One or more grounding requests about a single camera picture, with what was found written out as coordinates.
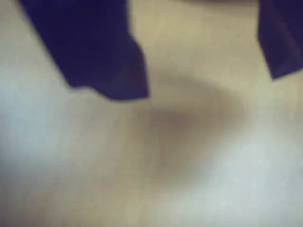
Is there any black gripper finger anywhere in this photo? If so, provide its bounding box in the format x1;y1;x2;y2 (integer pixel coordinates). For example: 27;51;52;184
20;0;150;101
257;0;303;81

